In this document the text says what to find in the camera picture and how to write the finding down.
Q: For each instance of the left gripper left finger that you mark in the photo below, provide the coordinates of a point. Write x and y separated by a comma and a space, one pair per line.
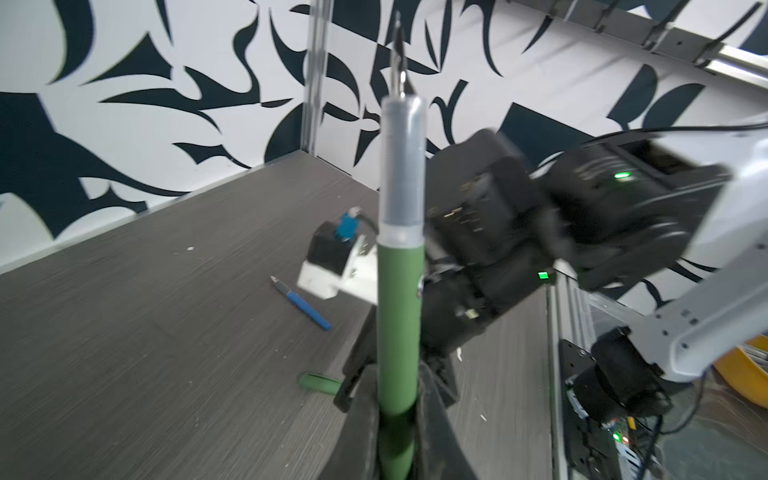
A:
355, 454

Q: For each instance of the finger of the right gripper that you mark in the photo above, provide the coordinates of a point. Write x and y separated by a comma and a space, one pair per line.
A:
363, 353
444, 376

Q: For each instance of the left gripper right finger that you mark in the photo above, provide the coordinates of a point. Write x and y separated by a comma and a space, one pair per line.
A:
438, 453

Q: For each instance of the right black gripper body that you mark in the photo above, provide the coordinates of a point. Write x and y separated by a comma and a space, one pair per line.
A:
488, 229

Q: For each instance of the dark green pen cap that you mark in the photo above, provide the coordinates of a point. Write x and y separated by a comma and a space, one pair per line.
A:
319, 383

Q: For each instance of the dark green pen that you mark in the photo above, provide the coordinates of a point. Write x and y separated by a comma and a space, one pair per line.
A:
400, 264

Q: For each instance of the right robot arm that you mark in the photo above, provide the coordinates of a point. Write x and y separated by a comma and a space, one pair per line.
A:
625, 208

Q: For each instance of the blue pen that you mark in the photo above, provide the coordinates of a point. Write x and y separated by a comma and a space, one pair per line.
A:
301, 304

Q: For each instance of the yellow tray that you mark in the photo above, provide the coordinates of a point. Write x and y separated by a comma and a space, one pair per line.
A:
744, 373

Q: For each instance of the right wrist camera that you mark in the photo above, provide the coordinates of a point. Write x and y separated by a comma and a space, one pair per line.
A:
342, 258

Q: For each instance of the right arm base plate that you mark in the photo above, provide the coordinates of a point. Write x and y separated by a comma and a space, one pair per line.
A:
589, 446

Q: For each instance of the wall hook rack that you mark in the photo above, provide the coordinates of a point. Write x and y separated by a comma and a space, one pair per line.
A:
727, 38

